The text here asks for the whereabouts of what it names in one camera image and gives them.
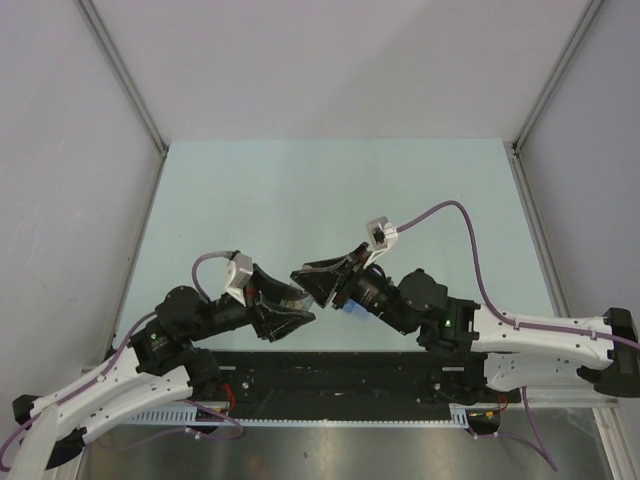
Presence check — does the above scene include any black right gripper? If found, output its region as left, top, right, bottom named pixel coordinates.
left=291, top=242, right=413, bottom=336

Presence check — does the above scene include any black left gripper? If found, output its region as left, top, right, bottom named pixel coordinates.
left=189, top=263, right=316, bottom=341

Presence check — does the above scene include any clear glass pill bottle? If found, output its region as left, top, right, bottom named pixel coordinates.
left=280, top=283, right=314, bottom=311

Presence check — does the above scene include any blue plastic pill organizer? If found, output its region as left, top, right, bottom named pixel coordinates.
left=342, top=300, right=369, bottom=318

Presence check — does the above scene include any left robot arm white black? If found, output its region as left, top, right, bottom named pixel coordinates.
left=1, top=252, right=315, bottom=471

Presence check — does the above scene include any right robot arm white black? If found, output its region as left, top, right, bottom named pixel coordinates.
left=251, top=244, right=639, bottom=404

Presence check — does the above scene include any grey aluminium corner profile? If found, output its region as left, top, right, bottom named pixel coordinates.
left=511, top=0, right=608, bottom=155

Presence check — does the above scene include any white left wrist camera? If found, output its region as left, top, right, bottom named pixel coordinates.
left=224, top=251, right=253, bottom=307

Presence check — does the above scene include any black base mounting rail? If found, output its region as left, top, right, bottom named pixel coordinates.
left=192, top=351, right=521, bottom=420

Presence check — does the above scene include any white slotted cable duct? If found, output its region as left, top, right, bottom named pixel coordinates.
left=114, top=402, right=501, bottom=430

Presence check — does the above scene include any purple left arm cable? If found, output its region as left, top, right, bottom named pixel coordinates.
left=0, top=248, right=246, bottom=461

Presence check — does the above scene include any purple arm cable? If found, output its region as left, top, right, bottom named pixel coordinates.
left=0, top=248, right=246, bottom=461
left=397, top=200, right=640, bottom=474

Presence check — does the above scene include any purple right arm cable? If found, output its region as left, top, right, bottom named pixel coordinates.
left=397, top=200, right=640, bottom=474

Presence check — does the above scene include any left aluminium frame profile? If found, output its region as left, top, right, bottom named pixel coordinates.
left=73, top=0, right=168, bottom=159

